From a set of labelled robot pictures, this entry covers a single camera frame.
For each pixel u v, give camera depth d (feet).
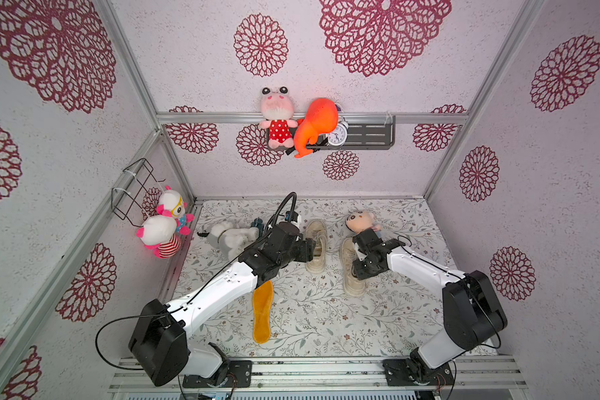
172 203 3.08
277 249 1.93
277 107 2.70
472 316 1.47
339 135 2.95
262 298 2.91
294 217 2.26
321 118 2.73
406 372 2.39
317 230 3.38
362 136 3.09
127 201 2.49
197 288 1.55
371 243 2.35
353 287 2.80
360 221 3.36
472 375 2.46
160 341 1.32
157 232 2.77
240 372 2.44
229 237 3.01
